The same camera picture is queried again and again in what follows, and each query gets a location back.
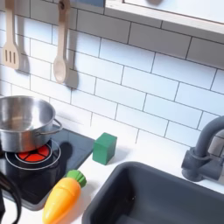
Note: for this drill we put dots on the black stove top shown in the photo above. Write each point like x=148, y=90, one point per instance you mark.
x=73, y=148

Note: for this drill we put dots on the dark grey sink basin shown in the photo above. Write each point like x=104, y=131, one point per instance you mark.
x=163, y=198

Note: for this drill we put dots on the wooden spoon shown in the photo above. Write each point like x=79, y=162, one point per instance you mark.
x=61, y=64

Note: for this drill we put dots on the steel pot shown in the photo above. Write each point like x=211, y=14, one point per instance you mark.
x=23, y=122

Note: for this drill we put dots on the green block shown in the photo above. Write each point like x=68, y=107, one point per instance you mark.
x=104, y=148

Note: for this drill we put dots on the orange toy carrot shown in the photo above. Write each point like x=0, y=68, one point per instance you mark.
x=59, y=199

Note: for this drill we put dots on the dark grey tap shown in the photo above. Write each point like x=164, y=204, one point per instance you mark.
x=201, y=157

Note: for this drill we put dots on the wooden slotted spatula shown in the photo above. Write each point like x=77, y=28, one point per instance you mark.
x=10, y=54

